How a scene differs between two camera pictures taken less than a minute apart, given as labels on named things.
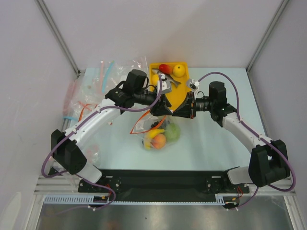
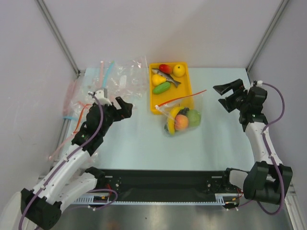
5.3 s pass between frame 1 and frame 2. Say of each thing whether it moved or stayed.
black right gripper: moved
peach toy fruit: moved
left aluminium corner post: stayed
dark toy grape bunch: moved
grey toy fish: stayed
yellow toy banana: moved
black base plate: stayed
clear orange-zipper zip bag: moved
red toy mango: stayed
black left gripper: moved
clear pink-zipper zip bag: stayed
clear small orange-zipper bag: stayed
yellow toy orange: stayed
